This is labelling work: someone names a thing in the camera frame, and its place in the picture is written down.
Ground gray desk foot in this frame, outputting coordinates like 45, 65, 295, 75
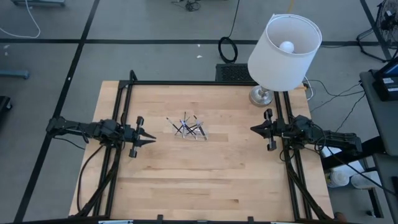
0, 68, 30, 80
11, 0, 67, 8

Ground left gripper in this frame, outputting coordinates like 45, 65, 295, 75
119, 115, 157, 159

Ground black caster foot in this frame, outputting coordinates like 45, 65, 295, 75
0, 95, 14, 112

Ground coiled black cable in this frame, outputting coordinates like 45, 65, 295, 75
217, 0, 241, 64

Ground black desk beam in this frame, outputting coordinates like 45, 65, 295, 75
321, 136, 386, 171

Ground white cardboard box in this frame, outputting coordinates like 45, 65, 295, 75
320, 146, 346, 160

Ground white cable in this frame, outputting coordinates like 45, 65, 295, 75
0, 0, 42, 40

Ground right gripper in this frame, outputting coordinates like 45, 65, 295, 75
249, 108, 295, 152

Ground black standing fan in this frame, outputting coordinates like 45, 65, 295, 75
355, 0, 398, 63

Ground black cable bundle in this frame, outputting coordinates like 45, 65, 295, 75
170, 0, 203, 12

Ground black aluminium table frame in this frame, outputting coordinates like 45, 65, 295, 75
68, 69, 335, 224

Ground black box white labels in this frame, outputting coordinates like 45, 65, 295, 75
370, 57, 398, 103

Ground black left base cable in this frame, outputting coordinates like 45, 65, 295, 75
76, 144, 105, 214

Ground white shade silver table lamp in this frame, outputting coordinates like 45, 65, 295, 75
247, 12, 323, 108

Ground black perforated box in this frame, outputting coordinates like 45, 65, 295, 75
215, 63, 256, 83

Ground clear acrylic organizer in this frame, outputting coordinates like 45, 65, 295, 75
172, 121, 210, 142

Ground gray desk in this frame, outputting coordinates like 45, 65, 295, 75
359, 70, 398, 158

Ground long black pen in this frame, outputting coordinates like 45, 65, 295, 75
174, 116, 191, 136
188, 126, 206, 138

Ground white paper towel roll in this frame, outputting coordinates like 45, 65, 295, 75
350, 170, 382, 190
325, 164, 352, 189

